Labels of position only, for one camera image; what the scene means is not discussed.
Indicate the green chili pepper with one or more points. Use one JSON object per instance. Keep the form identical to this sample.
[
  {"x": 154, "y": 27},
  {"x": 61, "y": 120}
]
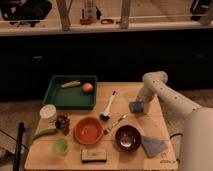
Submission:
[{"x": 45, "y": 133}]

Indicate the blue sponge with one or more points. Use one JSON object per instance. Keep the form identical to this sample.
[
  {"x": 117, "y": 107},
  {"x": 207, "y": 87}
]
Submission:
[{"x": 136, "y": 107}]

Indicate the black stand pole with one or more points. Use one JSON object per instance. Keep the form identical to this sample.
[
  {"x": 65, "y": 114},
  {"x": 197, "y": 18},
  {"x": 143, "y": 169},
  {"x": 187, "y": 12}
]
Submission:
[{"x": 17, "y": 157}]

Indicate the metal fork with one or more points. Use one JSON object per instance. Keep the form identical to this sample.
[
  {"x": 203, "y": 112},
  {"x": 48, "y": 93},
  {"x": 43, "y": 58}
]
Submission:
[{"x": 114, "y": 123}]

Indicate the wooden railing post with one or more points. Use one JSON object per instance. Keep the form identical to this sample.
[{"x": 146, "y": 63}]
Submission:
[
  {"x": 63, "y": 12},
  {"x": 125, "y": 13}
]

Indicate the wooden railing post left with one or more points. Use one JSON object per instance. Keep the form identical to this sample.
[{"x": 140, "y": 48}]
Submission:
[{"x": 63, "y": 12}]

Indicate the dark grape bunch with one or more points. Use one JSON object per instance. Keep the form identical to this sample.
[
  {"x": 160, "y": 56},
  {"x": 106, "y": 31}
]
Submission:
[{"x": 62, "y": 123}]

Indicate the white dish brush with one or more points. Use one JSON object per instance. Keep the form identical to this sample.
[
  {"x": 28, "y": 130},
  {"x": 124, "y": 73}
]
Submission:
[{"x": 105, "y": 115}]

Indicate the orange peach fruit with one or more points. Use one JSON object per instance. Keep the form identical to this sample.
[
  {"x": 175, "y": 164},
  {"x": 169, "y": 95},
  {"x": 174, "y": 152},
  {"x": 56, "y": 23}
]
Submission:
[{"x": 87, "y": 87}]

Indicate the green tray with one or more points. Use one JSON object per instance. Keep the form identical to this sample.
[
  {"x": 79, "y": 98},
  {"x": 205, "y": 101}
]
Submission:
[{"x": 72, "y": 97}]

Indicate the wooden block eraser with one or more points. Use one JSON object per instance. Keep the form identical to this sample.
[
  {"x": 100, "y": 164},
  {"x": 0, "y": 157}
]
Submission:
[{"x": 93, "y": 155}]

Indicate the orange bowl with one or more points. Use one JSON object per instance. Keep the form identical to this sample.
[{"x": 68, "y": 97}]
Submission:
[{"x": 88, "y": 131}]

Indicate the white bottle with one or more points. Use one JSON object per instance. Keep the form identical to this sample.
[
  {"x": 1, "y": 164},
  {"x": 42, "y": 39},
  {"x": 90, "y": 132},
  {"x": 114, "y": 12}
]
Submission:
[{"x": 90, "y": 10}]

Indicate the red round object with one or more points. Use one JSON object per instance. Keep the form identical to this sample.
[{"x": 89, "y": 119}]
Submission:
[{"x": 85, "y": 21}]

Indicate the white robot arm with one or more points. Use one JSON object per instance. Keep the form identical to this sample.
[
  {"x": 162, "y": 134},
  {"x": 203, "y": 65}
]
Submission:
[{"x": 196, "y": 149}]

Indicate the purple bowl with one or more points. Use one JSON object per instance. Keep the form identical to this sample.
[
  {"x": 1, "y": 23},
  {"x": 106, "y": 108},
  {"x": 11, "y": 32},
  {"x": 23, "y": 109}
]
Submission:
[{"x": 128, "y": 138}]

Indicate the wooden railing post middle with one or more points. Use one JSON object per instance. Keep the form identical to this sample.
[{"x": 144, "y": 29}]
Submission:
[{"x": 125, "y": 13}]

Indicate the black bag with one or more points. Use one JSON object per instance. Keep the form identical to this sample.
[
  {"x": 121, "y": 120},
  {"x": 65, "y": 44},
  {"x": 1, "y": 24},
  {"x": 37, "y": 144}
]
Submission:
[{"x": 13, "y": 10}]

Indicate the green cup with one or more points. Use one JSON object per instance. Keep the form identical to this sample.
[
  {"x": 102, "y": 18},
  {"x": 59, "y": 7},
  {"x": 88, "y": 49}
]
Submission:
[{"x": 60, "y": 146}]

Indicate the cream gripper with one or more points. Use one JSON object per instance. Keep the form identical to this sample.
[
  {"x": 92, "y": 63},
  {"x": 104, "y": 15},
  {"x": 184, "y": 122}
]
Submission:
[{"x": 146, "y": 107}]

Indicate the blue-grey cloth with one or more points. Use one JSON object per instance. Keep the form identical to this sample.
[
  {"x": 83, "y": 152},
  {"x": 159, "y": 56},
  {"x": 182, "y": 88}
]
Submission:
[{"x": 152, "y": 146}]

